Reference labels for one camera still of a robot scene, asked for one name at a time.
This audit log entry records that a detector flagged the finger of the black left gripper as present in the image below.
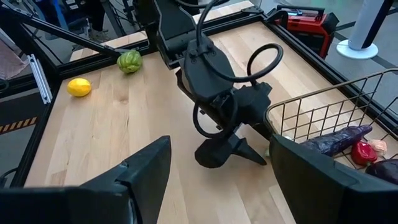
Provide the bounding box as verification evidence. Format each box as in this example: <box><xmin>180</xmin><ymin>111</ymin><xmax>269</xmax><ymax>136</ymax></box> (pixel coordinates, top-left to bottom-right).
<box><xmin>251</xmin><ymin>123</ymin><xmax>274</xmax><ymax>141</ymax></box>
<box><xmin>231</xmin><ymin>139</ymin><xmax>267</xmax><ymax>166</ymax></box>

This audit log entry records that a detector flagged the wire mesh basket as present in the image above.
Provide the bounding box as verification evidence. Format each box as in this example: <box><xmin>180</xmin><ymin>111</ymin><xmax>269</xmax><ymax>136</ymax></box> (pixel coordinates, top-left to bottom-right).
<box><xmin>263</xmin><ymin>68</ymin><xmax>398</xmax><ymax>175</ymax></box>

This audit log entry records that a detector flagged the long purple eggplant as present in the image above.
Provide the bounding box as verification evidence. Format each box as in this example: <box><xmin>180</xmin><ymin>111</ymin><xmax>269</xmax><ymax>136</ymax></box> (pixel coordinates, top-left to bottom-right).
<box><xmin>300</xmin><ymin>124</ymin><xmax>373</xmax><ymax>157</ymax></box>

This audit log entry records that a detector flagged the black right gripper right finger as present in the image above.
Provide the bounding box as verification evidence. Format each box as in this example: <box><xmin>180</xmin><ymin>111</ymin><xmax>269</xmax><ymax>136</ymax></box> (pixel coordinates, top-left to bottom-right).
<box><xmin>269</xmin><ymin>133</ymin><xmax>398</xmax><ymax>224</ymax></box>

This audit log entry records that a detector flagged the silver aluminium bar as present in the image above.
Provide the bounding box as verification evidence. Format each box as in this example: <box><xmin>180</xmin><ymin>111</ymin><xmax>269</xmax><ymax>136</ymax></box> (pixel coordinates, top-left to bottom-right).
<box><xmin>26</xmin><ymin>53</ymin><xmax>53</xmax><ymax>105</ymax></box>

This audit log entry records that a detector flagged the red black power station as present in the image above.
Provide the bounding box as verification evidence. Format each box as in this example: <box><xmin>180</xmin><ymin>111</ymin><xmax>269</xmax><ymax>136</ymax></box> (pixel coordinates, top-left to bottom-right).
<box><xmin>273</xmin><ymin>4</ymin><xmax>340</xmax><ymax>60</ymax></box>

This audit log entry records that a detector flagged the red bell pepper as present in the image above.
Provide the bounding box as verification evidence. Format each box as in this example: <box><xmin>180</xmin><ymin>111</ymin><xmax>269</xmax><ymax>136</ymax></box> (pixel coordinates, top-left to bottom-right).
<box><xmin>351</xmin><ymin>140</ymin><xmax>379</xmax><ymax>167</ymax></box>

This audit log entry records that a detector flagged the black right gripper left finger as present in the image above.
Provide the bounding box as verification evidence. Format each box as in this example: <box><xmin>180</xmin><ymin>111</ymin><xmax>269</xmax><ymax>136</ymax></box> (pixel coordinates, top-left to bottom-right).
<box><xmin>0</xmin><ymin>135</ymin><xmax>172</xmax><ymax>224</ymax></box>

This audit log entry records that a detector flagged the green bell pepper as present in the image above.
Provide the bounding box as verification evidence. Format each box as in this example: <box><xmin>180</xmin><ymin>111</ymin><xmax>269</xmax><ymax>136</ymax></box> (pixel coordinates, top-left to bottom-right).
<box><xmin>116</xmin><ymin>49</ymin><xmax>144</xmax><ymax>75</ymax></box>

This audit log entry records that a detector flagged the yellow lemon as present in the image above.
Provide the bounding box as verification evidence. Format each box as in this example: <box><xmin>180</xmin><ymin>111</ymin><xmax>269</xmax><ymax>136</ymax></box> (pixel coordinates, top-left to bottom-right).
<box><xmin>67</xmin><ymin>77</ymin><xmax>93</xmax><ymax>98</ymax></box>

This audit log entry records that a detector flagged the dark purple round vegetable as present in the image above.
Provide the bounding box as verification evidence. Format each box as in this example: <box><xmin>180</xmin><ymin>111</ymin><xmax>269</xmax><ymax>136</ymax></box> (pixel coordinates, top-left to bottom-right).
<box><xmin>365</xmin><ymin>158</ymin><xmax>398</xmax><ymax>186</ymax></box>

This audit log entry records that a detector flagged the white tower fan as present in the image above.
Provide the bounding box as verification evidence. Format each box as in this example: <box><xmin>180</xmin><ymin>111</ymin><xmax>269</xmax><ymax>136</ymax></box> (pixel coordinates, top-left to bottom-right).
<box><xmin>335</xmin><ymin>0</ymin><xmax>396</xmax><ymax>60</ymax></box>

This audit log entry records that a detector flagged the yellow black hazard tape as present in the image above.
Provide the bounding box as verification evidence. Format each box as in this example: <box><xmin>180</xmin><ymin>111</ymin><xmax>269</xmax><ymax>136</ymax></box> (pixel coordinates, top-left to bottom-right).
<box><xmin>0</xmin><ymin>116</ymin><xmax>39</xmax><ymax>134</ymax></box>

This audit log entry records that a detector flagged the pink brown cloth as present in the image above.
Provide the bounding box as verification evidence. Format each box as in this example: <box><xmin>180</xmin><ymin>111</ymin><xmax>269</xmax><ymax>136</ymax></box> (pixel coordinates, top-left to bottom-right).
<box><xmin>0</xmin><ymin>39</ymin><xmax>29</xmax><ymax>81</ymax></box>

